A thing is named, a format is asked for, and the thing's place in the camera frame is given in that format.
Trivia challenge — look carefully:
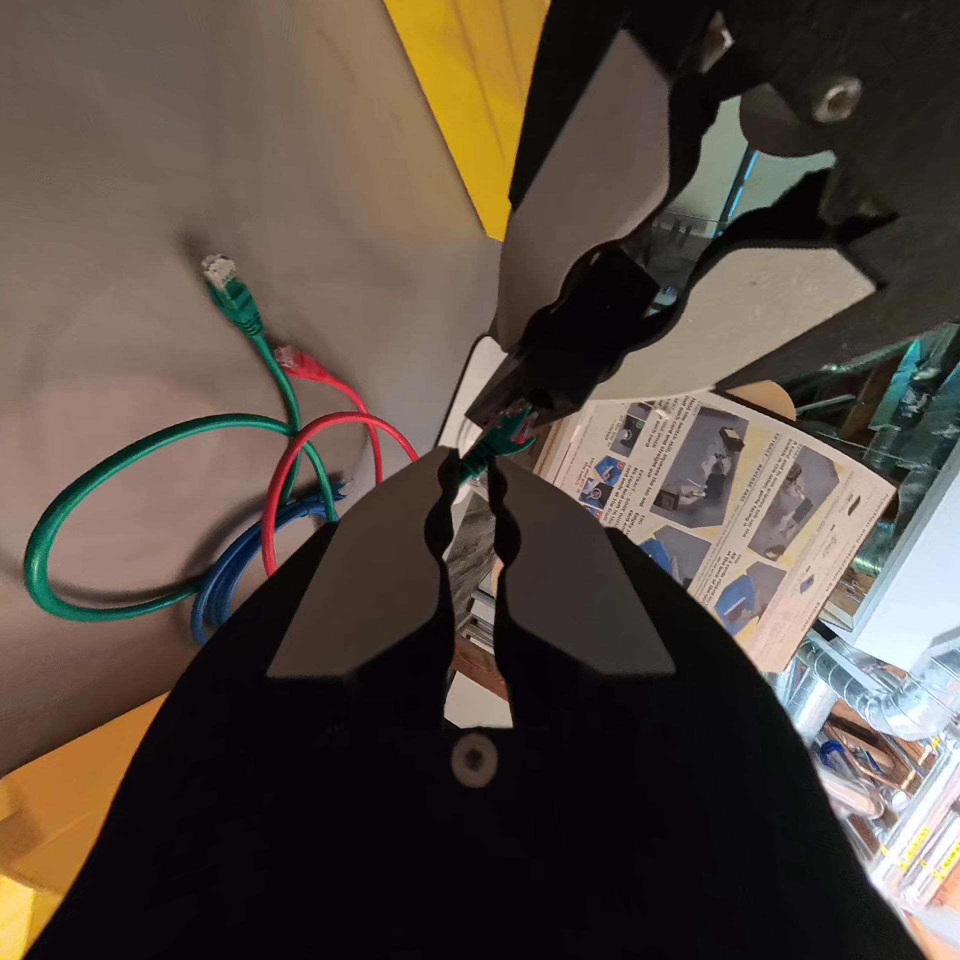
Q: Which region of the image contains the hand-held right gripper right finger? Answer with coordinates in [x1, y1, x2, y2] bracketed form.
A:
[486, 456, 678, 727]

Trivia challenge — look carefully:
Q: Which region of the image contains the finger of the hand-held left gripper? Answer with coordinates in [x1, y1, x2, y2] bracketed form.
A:
[591, 225, 882, 404]
[493, 30, 676, 354]

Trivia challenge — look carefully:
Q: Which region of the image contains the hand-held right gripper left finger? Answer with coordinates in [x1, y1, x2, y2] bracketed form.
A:
[266, 446, 460, 727]

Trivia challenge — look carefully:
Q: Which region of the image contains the blue ethernet cable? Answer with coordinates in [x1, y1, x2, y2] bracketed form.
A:
[189, 472, 354, 648]

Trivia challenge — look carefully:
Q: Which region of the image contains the black network switch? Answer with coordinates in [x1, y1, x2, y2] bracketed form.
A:
[465, 246, 663, 430]

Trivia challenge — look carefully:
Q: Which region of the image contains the red ethernet cable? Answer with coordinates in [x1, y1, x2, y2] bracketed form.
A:
[261, 343, 421, 579]

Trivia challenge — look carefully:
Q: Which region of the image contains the green ethernet cable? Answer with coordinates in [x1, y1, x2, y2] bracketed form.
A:
[22, 253, 537, 624]

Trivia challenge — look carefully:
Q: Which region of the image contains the wooden board with instruction sheet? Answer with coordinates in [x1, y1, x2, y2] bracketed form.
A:
[534, 378, 900, 676]

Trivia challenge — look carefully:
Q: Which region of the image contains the white sign stand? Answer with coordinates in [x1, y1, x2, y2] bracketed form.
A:
[435, 333, 515, 489]

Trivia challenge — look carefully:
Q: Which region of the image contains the shiny insulated pipe cluster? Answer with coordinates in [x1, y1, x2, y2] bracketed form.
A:
[813, 712, 960, 931]

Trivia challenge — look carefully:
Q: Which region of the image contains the grey ceiling duct cluster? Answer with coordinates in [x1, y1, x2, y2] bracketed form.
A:
[780, 322, 960, 481]

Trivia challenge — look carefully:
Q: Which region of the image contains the silver elbow duct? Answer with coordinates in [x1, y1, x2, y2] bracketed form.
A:
[772, 628, 960, 747]

